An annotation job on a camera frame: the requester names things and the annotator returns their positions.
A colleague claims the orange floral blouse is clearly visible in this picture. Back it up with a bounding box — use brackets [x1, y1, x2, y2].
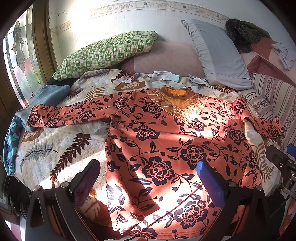
[27, 86, 284, 239]

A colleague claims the teal patterned cloth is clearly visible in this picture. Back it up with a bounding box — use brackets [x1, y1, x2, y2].
[3, 116, 23, 176]

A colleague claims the grey crumpled cloth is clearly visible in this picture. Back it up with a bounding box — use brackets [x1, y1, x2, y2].
[188, 74, 215, 89]

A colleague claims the leaf-patterned fleece blanket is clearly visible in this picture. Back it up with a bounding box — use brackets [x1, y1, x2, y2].
[14, 68, 282, 239]

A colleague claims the grey-blue ruffled pillow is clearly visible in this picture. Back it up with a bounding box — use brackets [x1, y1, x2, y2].
[181, 19, 253, 91]

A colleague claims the green checkered pillow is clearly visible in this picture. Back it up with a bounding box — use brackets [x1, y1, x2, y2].
[52, 31, 158, 81]

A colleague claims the pink quilted mattress cover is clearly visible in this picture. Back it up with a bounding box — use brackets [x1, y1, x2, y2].
[120, 41, 205, 78]

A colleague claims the striped beige bedsheet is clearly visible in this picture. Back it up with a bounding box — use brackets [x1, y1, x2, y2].
[240, 73, 295, 151]

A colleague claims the white glove with teal cuff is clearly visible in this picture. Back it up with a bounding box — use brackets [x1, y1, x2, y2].
[148, 71, 180, 82]

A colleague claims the blue folded garment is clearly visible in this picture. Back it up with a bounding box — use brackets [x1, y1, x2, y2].
[13, 85, 71, 133]

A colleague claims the small card packet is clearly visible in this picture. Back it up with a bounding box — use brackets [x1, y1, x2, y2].
[120, 72, 140, 84]

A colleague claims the black furry garment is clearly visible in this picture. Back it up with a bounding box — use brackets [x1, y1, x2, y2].
[225, 19, 271, 53]

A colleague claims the grey cloth on headboard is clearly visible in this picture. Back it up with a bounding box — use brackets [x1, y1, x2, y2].
[271, 43, 296, 71]

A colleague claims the stained glass window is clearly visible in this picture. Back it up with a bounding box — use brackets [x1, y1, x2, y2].
[3, 6, 45, 108]

